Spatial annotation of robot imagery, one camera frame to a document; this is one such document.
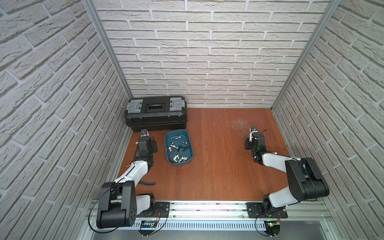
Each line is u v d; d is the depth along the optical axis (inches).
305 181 17.8
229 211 29.7
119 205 16.2
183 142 38.5
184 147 37.4
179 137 39.3
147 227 28.0
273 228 26.8
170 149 37.3
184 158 35.6
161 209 29.8
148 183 32.1
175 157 36.0
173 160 35.3
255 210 28.7
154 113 37.4
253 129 32.3
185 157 35.8
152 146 32.5
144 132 30.5
